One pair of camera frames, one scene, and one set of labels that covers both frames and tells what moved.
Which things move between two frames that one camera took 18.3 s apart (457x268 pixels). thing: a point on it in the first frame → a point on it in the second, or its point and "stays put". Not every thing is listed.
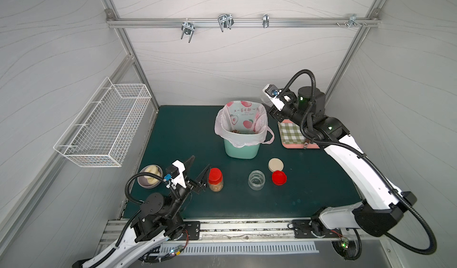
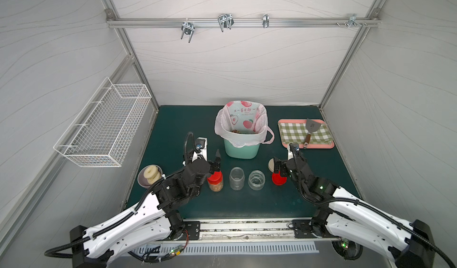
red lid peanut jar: x=215 y=180 stays put
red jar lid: x=279 y=177 stays put
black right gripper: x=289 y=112 → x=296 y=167
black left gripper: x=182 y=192 → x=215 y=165
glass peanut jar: x=256 y=180 stays put
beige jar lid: x=275 y=164 stays put
